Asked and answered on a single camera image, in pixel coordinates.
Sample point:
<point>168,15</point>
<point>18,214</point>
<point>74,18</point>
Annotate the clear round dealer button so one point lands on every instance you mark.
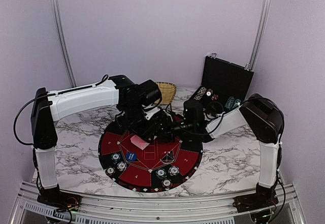
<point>167,157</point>

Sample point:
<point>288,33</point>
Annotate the red playing card deck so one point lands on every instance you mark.
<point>140,143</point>

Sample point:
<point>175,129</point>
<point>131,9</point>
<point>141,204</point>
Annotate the red dice in case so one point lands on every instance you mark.
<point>214,97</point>

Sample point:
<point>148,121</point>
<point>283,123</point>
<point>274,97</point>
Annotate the right aluminium frame post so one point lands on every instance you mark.
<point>266,4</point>

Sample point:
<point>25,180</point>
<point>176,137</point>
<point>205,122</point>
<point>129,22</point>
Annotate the black poker chip case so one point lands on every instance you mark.
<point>225,79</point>

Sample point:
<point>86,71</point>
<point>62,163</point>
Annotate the left aluminium frame post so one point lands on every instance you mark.
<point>62,42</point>

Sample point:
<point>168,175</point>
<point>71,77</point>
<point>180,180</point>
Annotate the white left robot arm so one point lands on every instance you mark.
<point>51,106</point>

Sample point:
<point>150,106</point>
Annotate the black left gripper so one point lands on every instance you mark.
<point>147,131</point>

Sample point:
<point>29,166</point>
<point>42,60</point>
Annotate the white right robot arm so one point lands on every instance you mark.
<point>263,117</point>

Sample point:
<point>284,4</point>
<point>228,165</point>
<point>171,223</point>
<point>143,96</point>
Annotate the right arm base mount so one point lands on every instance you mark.
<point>255,203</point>

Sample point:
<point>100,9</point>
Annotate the round red black poker mat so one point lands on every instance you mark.
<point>140,175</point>

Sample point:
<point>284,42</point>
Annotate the green blue chip stack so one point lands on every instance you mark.
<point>115,157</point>
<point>161,173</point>

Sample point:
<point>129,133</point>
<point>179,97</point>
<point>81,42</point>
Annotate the blue white chips in case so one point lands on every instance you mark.
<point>199,93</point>

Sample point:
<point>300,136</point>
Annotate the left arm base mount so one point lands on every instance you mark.
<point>64,204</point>

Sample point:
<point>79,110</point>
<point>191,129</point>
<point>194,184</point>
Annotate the woven bamboo tray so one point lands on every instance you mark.
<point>168,92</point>

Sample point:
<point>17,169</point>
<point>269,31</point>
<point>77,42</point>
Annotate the aluminium frame post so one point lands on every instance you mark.
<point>266,4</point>
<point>62,42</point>

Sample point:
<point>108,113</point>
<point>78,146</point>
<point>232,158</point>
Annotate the aluminium front rail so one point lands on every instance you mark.
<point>219,208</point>

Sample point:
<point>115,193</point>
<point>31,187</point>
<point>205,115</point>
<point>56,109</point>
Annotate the blue small blind button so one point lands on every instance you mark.
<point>131,157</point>

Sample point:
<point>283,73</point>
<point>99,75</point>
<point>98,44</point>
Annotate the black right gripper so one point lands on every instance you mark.
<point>166,131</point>

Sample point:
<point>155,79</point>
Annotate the red black chip stack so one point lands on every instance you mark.
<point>166,183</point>
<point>110,171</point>

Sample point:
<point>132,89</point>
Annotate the green chips in case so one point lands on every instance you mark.
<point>232,103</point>

